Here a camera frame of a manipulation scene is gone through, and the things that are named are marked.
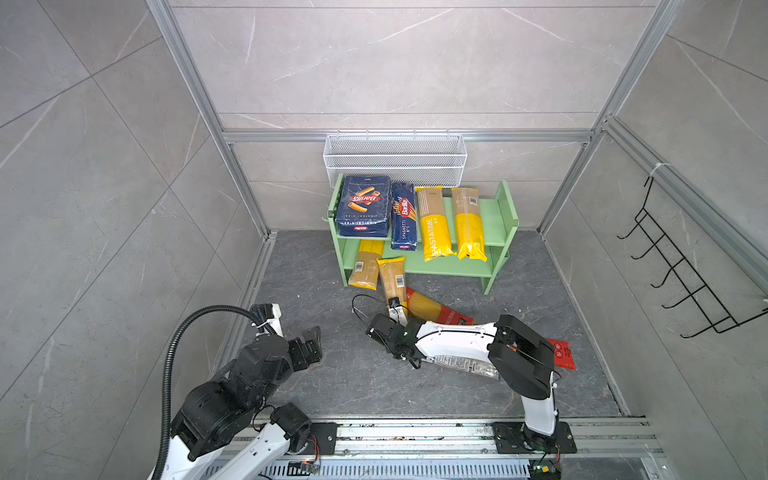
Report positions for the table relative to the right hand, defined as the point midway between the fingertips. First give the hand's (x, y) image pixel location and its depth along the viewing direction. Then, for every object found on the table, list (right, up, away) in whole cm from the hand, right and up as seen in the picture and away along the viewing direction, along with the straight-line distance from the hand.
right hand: (397, 331), depth 91 cm
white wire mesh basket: (+13, +56, +9) cm, 59 cm away
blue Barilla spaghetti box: (+2, +34, -10) cm, 36 cm away
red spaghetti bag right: (+48, -5, -5) cm, 49 cm away
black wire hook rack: (+66, +20, -24) cm, 73 cm away
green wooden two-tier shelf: (+30, +35, -3) cm, 46 cm away
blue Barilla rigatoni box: (-9, +37, -10) cm, 39 cm away
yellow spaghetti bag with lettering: (+10, +33, -10) cm, 36 cm away
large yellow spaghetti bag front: (-1, +17, -1) cm, 18 cm away
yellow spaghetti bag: (+20, +29, -12) cm, 37 cm away
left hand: (-21, +7, -26) cm, 34 cm away
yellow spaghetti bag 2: (-9, +19, -1) cm, 22 cm away
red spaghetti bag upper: (+9, +7, +4) cm, 12 cm away
